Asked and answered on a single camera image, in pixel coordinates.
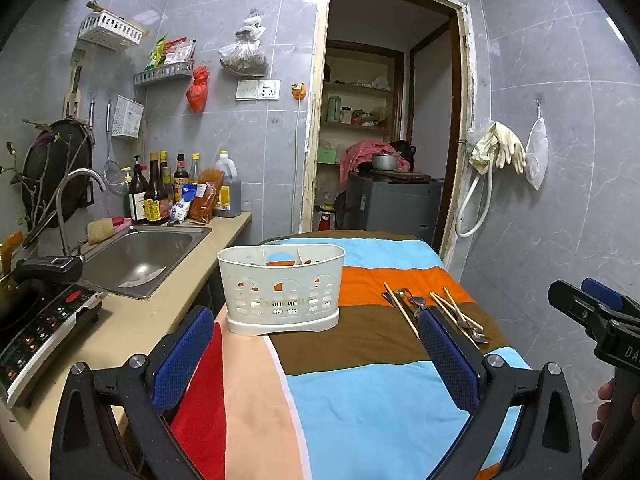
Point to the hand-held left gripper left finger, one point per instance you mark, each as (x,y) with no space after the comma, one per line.
(182,355)

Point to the hanging wooden spatula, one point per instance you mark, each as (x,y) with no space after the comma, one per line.
(75,90)

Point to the wooden chopstick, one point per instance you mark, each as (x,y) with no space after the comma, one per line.
(450,311)
(402,310)
(456,302)

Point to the clear yellow cap bottle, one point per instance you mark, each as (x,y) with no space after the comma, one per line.
(195,167)

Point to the white wall socket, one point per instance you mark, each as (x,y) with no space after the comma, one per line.
(269,90)

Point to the black induction cooker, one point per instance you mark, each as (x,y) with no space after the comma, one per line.
(45,325)

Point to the black hanging wok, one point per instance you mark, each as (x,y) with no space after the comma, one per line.
(55,170)

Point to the blue white bag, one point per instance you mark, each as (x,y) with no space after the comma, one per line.
(182,205)

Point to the pink cloth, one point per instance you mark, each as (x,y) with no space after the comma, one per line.
(360,152)

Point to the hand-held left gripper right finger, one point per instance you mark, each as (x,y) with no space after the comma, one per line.
(447,360)

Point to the cream rubber glove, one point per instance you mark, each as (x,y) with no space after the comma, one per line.
(482,152)
(510,145)

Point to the clear plastic bag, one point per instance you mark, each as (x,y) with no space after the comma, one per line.
(242,57)

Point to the person's right hand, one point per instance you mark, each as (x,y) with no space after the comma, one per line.
(605,397)

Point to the wooden board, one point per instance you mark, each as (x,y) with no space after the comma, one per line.
(405,176)

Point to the dark sauce bottle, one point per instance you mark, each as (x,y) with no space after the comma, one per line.
(165,170)

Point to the silver spoon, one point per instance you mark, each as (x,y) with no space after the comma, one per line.
(417,303)

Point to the pink soap dish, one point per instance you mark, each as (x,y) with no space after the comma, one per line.
(122,222)

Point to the small white wall basket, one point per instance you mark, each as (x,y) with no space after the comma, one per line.
(127,117)

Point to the dark pump bottle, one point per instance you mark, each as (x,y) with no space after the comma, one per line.
(136,200)

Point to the white wall switch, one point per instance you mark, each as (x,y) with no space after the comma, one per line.
(247,90)

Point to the worn door frame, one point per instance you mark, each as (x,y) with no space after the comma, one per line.
(312,110)

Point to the green thermos cup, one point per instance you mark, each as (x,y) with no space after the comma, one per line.
(334,110)

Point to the metal pot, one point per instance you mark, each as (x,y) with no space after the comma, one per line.
(385,162)

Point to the hanging steel ladle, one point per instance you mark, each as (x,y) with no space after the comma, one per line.
(91,110)

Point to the orange noodle packet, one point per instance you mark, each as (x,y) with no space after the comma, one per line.
(205,200)

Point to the orange plug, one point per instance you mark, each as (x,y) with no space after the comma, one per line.
(298,91)

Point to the steel sink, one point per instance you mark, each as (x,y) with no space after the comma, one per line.
(145,255)

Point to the grey wall shelf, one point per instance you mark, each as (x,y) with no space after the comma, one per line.
(165,74)

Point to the striped multicolour cloth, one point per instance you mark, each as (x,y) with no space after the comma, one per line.
(350,400)

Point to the black bag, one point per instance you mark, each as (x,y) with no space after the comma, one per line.
(407,152)

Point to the wooden shelf unit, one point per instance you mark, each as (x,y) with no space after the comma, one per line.
(357,89)

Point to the red seasoning packet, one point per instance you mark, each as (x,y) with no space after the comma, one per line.
(180,51)

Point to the grey cabinet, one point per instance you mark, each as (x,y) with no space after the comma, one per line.
(395,205)

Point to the dried branch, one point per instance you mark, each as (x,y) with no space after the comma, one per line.
(44,136)

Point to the white plastic utensil basket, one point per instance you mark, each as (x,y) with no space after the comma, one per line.
(235,280)

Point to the green seasoning packet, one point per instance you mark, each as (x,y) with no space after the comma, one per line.
(155,52)

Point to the row of sauce bottles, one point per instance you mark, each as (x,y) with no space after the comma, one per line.
(155,200)

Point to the red label sauce bottle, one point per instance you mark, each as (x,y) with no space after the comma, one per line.
(180,175)

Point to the green box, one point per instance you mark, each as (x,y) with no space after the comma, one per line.
(327,156)

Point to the yellow sponge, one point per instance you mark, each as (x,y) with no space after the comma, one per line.
(101,231)

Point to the large white wall basket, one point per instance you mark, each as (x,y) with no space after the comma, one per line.
(107,27)

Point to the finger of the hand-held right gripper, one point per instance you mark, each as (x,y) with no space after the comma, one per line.
(602,294)
(567,300)

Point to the steel faucet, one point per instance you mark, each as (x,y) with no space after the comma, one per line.
(75,175)

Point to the large vinegar jug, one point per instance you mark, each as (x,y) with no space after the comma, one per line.
(227,185)

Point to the gold spoon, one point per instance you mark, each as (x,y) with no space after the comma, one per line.
(401,291)

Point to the red plastic bag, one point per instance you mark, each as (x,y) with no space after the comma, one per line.
(196,92)

